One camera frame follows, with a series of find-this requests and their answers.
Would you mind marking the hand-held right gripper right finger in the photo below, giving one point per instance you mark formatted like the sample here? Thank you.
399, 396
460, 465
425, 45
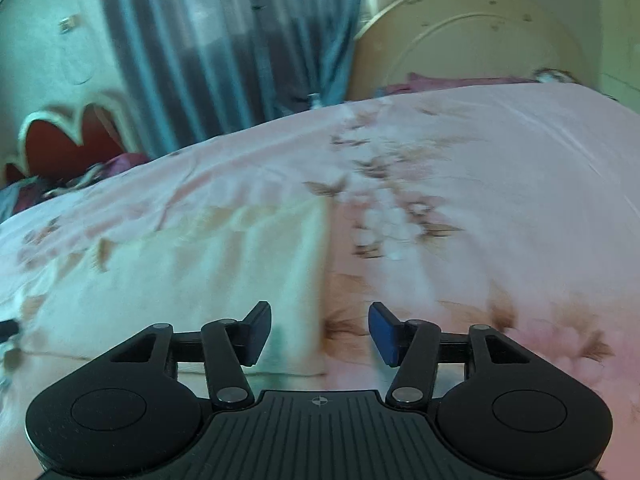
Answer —
382, 332

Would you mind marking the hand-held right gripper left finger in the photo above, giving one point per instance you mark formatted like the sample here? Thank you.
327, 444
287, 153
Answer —
257, 332

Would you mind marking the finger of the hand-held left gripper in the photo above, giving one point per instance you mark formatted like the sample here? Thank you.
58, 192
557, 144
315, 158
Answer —
7, 331

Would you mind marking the cream knit sweater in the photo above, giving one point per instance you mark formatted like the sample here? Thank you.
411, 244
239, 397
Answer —
200, 280

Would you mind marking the pile of dark clothes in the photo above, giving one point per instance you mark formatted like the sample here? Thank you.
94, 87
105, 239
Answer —
115, 165

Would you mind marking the red heart-shaped headboard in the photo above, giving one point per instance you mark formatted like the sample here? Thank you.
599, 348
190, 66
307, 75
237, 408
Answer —
55, 145

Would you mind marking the pink floral bed sheet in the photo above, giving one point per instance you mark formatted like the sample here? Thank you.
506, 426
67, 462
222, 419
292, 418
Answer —
450, 135

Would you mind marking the white lotion bottle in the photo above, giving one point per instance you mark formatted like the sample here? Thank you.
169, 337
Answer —
313, 100

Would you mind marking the pink pillow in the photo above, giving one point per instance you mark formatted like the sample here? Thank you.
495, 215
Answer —
450, 81

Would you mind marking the cream round bed board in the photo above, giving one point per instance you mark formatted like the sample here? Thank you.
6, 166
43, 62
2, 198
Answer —
450, 45

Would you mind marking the blue curtain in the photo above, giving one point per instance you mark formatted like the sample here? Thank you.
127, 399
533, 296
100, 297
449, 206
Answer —
225, 35

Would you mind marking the wall socket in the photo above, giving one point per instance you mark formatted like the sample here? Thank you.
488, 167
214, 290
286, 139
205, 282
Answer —
68, 23

